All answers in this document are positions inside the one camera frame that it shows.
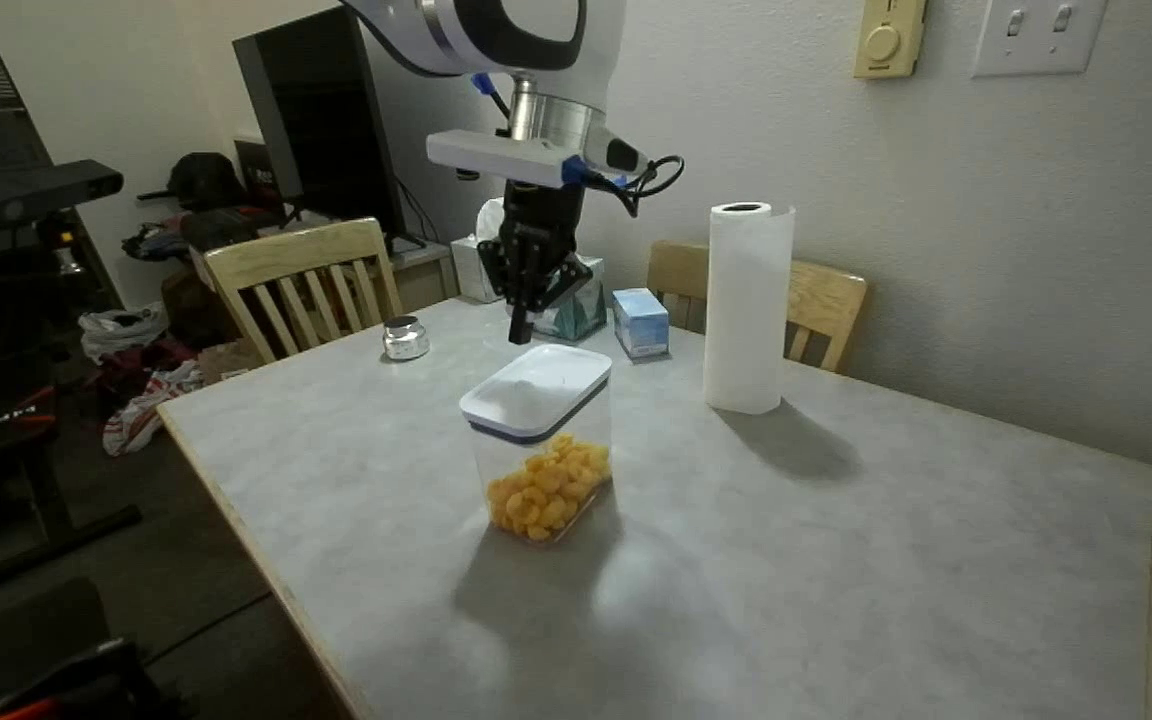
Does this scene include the round silver metal tin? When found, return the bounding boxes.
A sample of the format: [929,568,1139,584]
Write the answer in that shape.
[376,312,434,369]

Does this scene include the teal tissue box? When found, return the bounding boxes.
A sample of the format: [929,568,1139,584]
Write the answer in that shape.
[534,251,614,344]

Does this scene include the pile of clothes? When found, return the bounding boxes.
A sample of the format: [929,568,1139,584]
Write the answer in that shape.
[74,298,270,461]

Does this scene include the black stand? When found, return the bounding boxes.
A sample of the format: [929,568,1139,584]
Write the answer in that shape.
[0,217,150,592]

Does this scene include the beige wall thermostat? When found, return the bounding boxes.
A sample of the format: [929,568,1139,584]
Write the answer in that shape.
[852,0,934,84]

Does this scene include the white light switch plate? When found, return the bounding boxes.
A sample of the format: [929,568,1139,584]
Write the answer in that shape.
[971,0,1113,79]

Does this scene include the black cable with blue plug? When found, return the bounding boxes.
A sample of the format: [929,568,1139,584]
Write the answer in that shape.
[562,134,689,220]

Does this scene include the clear plastic container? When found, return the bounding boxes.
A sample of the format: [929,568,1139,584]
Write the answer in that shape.
[467,396,616,545]

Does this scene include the translucent white box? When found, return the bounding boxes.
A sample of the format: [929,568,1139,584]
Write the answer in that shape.
[450,195,511,305]

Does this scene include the wooden slat back chair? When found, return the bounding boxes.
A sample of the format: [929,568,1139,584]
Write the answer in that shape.
[200,217,410,369]

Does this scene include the black monitor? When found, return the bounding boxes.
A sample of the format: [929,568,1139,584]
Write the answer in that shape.
[229,9,410,238]

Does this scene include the yellow snack pieces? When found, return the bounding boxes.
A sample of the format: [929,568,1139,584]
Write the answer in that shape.
[484,433,614,545]

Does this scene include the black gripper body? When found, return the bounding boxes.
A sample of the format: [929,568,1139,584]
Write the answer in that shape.
[499,180,587,271]

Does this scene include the black bag with red trim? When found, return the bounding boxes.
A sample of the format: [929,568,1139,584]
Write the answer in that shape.
[0,635,170,720]

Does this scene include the black camera bar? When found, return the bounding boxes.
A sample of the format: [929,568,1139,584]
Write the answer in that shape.
[0,155,130,232]

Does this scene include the white paper towel roll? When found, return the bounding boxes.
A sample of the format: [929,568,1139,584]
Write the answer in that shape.
[702,195,800,420]

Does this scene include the white container lid with button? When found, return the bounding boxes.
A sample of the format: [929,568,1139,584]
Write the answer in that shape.
[458,340,616,447]

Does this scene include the plain back wooden chair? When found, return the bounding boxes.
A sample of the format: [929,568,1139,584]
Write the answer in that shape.
[646,238,872,376]

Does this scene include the small blue box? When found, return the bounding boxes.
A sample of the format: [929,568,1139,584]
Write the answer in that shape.
[610,285,676,363]

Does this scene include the black cap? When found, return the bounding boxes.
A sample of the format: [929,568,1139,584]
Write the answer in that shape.
[132,147,258,217]

